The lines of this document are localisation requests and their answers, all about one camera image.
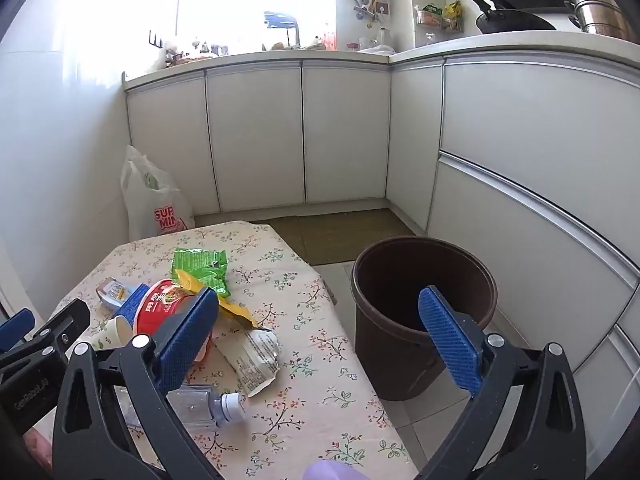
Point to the woven floor mat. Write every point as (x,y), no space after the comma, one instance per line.
(355,235)
(287,240)

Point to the torn white paper packaging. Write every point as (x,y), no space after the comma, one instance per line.
(255,360)

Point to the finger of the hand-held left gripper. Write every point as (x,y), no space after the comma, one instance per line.
(15,327)
(60,327)

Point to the stacked steel pots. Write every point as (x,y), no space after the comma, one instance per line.
(597,10)

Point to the floral tablecloth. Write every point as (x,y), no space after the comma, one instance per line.
(310,400)

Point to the white kitchen countertop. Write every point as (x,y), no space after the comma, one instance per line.
(450,45)

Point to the person's left hand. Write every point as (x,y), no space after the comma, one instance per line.
(39,449)

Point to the brown plastic bucket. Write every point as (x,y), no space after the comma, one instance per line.
(395,355)

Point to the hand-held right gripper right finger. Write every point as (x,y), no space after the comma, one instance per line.
(450,345)

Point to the pile of countertop clutter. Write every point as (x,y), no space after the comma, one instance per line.
(192,52)

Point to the red instant noodle bowl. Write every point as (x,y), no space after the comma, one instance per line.
(160,305)

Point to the small white foil packet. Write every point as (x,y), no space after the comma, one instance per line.
(112,292)

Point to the black frying pan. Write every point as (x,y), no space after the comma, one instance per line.
(510,21)

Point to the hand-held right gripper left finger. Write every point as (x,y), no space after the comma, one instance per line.
(185,345)

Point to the white paper cup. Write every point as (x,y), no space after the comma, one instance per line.
(107,335)

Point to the clear plastic bottle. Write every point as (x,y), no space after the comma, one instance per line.
(200,402)

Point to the purple round object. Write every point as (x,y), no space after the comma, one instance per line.
(332,472)

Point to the white plastic shopping bag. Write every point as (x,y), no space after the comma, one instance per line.
(160,210)

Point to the yellow snack wrapper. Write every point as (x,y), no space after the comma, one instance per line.
(232,311)

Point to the white curved cabinet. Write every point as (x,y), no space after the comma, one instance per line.
(525,160)

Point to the white cabinet under window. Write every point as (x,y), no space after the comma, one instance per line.
(260,135)

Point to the blue drink carton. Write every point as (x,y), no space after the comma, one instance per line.
(131,305)

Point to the black hook rack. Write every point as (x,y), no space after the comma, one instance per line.
(155,40)

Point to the water heater pipes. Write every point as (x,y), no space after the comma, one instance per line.
(370,5)

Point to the green snack wrapper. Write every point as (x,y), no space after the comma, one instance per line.
(200,262)

